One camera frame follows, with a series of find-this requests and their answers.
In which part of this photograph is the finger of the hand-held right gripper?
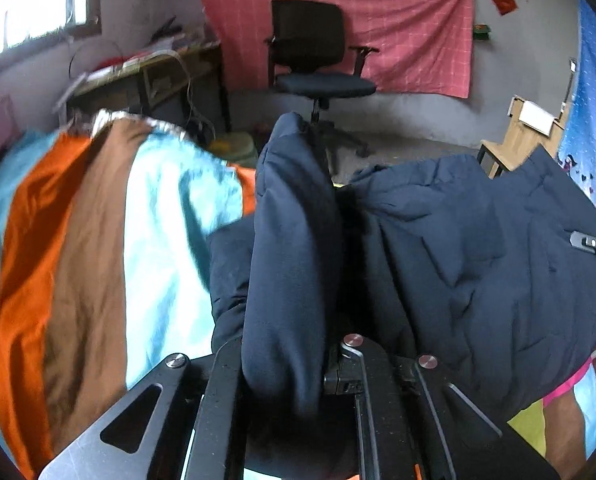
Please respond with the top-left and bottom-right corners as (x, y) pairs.
(570, 230), (596, 257)

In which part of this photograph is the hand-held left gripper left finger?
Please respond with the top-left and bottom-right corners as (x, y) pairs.
(38, 337), (246, 480)

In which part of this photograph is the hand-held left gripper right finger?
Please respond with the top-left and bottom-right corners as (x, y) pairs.
(323, 332), (561, 480)

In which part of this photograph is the navy padded jacket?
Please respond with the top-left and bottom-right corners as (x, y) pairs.
(208, 112), (596, 478)

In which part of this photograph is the blue printed curtain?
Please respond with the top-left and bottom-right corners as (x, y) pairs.
(555, 0), (596, 241)

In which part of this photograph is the wooden side table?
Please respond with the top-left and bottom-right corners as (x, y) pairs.
(478, 95), (571, 178)

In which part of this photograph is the white box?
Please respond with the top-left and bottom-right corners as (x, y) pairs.
(519, 101), (557, 136)

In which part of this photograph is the pink cloth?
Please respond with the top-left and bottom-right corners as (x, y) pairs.
(542, 362), (593, 403)

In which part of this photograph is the striped bedsheet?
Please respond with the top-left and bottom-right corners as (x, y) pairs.
(0, 112), (596, 480)

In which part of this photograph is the yellow-green cloth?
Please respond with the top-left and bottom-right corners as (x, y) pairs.
(508, 400), (548, 456)

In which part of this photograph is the yellow-green bucket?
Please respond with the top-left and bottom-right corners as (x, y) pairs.
(208, 131), (257, 167)

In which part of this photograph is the wooden desk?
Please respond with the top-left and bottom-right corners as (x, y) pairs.
(53, 40), (231, 136)

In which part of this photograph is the black office chair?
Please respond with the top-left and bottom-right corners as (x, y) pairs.
(264, 0), (381, 158)

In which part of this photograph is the window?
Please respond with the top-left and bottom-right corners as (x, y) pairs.
(0, 0), (104, 63)

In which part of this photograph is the red checked wall cloth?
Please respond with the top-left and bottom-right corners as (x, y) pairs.
(193, 0), (476, 100)

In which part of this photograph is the white cable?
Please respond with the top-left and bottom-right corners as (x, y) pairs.
(175, 52), (216, 136)

